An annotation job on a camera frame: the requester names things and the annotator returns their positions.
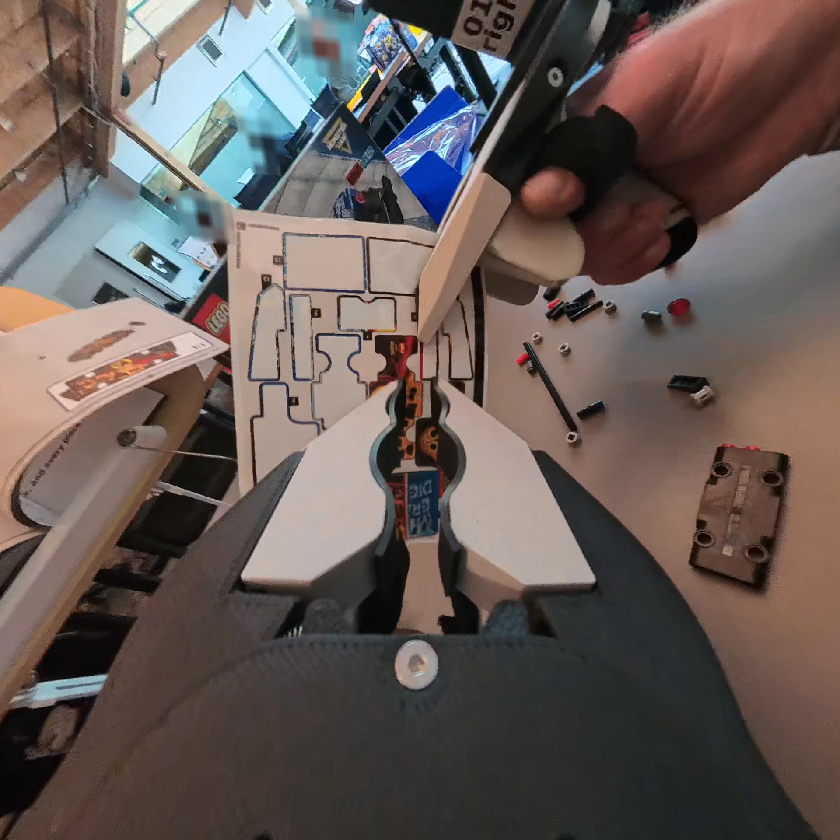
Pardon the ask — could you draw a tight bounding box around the instruction booklet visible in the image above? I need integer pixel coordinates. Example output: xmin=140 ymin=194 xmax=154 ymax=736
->
xmin=0 ymin=298 xmax=231 ymax=546

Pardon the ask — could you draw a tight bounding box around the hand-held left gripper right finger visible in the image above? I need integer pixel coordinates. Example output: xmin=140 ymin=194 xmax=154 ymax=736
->
xmin=430 ymin=379 xmax=597 ymax=634

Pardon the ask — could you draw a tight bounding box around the blue plastic bin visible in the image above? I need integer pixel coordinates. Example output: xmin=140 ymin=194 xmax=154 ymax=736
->
xmin=384 ymin=85 xmax=490 ymax=224

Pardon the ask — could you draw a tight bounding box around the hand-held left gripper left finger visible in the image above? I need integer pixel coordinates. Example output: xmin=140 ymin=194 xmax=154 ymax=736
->
xmin=240 ymin=381 xmax=411 ymax=634

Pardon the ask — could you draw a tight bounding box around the toy truck set box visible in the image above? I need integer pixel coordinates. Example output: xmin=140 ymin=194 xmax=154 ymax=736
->
xmin=184 ymin=112 xmax=441 ymax=368

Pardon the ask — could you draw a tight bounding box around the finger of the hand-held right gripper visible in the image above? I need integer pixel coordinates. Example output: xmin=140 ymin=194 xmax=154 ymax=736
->
xmin=418 ymin=174 xmax=511 ymax=345

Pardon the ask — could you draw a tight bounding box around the long black toy axle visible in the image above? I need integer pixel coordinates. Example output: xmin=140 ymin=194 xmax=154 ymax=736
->
xmin=523 ymin=341 xmax=580 ymax=434

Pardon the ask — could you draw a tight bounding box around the sticker sheet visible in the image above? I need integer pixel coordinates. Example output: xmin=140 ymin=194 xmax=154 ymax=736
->
xmin=231 ymin=210 xmax=490 ymax=542

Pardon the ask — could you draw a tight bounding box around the grey desk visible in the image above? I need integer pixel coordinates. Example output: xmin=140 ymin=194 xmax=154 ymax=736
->
xmin=459 ymin=154 xmax=840 ymax=840

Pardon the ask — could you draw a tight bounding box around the person's right hand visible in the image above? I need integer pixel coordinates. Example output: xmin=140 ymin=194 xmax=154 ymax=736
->
xmin=521 ymin=0 xmax=840 ymax=286

